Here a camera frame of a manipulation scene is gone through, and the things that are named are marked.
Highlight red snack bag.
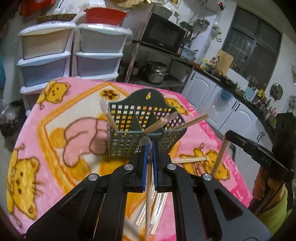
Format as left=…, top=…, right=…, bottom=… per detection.
left=20, top=0, right=56, bottom=16

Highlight red plastic basin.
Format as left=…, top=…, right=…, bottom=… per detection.
left=85, top=8, right=127, bottom=26

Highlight dark framed window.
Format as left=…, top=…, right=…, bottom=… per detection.
left=222, top=7, right=282, bottom=85

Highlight black trash bag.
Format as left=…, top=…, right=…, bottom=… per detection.
left=1, top=98, right=27, bottom=146

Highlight wrapped chopsticks by caddy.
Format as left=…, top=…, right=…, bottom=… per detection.
left=171, top=156, right=208, bottom=164

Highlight left plastic drawer tower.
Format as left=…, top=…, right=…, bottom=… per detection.
left=16, top=22, right=76, bottom=115

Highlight pink cartoon bear blanket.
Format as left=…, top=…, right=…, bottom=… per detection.
left=6, top=77, right=251, bottom=240

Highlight chopsticks in caddy right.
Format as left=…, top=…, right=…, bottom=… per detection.
left=178, top=114, right=208, bottom=130

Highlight hanging round pot lid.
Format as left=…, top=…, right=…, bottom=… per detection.
left=269, top=83, right=283, bottom=101

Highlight metal shelf rack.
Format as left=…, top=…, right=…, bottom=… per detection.
left=116, top=41, right=195, bottom=93

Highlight chopsticks long pair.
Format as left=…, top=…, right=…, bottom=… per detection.
left=139, top=136, right=153, bottom=240

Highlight right plastic drawer tower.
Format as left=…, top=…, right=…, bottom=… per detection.
left=71, top=24, right=132, bottom=81

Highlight dark green utensil caddy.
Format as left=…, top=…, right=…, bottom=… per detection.
left=107, top=88, right=187, bottom=160

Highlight blue knife block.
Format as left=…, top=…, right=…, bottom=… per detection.
left=243, top=86, right=256, bottom=101

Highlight black microwave oven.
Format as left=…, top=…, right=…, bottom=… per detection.
left=128, top=13, right=186, bottom=54

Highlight woven basket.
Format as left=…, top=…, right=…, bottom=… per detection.
left=37, top=14, right=77, bottom=24

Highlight steel pot on shelf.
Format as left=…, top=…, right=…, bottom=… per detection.
left=145, top=61, right=168, bottom=84

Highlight chopsticks in caddy left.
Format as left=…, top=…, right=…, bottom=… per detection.
left=99, top=97, right=118, bottom=132

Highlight person's right hand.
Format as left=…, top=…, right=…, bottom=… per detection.
left=252, top=167, right=282, bottom=200

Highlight chopsticks in caddy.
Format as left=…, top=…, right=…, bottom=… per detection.
left=178, top=114, right=208, bottom=130
left=144, top=111, right=179, bottom=134
left=99, top=97, right=118, bottom=132

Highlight hanging steel strainer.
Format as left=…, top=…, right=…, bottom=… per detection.
left=193, top=19, right=210, bottom=32

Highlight wrapped chopsticks middle pair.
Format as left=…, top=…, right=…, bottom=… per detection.
left=149, top=193, right=168, bottom=235

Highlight green sleeve forearm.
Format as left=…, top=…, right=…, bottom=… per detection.
left=257, top=188, right=291, bottom=236

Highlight wrapped chopsticks right pair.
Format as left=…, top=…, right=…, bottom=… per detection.
left=210, top=135, right=228, bottom=177

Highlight white kitchen cabinets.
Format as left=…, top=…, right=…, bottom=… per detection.
left=181, top=69, right=278, bottom=163

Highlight chopsticks in caddy middle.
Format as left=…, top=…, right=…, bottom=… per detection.
left=144, top=111, right=179, bottom=134

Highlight wooden cutting board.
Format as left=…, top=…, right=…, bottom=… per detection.
left=216, top=49, right=234, bottom=76

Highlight round bamboo tray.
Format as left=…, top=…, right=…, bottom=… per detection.
left=112, top=0, right=151, bottom=9

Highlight white water heater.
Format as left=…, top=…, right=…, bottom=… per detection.
left=205, top=0, right=227, bottom=12

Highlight plastic drawer tower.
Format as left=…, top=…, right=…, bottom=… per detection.
left=71, top=24, right=132, bottom=81
left=16, top=22, right=76, bottom=115

